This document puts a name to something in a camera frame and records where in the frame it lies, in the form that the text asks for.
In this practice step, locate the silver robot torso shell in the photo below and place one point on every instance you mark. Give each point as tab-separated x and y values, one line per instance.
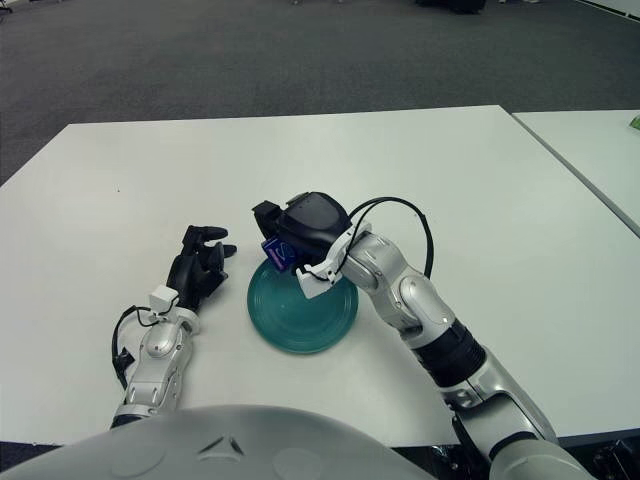
200	445

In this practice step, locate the small green object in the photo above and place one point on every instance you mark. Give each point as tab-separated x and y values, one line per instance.
636	121

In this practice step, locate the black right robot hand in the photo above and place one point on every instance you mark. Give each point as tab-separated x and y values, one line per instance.
312	220

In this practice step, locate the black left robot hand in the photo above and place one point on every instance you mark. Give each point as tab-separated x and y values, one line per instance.
192	272

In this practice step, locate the dark background furniture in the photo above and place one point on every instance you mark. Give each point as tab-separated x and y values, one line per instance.
450	4

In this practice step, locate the adjacent white table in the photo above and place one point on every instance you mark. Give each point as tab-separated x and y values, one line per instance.
590	150

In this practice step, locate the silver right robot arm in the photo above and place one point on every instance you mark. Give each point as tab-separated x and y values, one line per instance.
420	300

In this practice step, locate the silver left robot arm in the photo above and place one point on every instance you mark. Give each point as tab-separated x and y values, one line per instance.
157	345

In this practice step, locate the blue gum box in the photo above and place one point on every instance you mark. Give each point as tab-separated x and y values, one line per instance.
281	255

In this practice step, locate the teal green round plate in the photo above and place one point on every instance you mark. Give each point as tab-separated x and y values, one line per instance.
295	320

